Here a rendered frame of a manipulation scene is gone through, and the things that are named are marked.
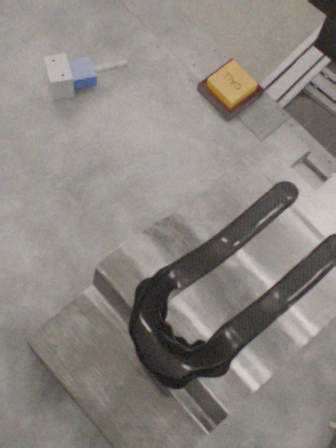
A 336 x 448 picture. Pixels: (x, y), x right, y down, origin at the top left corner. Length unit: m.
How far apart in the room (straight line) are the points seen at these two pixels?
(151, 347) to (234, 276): 0.15
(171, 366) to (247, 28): 1.52
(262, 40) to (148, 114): 1.15
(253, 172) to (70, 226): 0.29
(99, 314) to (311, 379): 0.33
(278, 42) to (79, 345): 1.51
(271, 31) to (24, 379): 1.56
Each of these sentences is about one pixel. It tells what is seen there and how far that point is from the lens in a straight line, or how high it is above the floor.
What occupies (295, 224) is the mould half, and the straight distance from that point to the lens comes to 1.10.
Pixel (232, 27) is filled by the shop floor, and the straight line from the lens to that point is 2.36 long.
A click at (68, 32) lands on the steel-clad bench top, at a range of 1.33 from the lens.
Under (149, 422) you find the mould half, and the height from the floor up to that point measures 0.86.
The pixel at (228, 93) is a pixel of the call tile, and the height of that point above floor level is 0.84.
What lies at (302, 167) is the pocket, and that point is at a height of 0.86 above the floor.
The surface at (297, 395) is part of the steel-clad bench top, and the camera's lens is 1.12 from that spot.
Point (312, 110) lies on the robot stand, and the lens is 2.00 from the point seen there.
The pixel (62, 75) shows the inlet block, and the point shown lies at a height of 0.85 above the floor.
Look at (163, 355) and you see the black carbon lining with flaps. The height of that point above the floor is 0.87.
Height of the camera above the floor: 1.87
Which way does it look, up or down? 68 degrees down
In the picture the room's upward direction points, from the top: 11 degrees clockwise
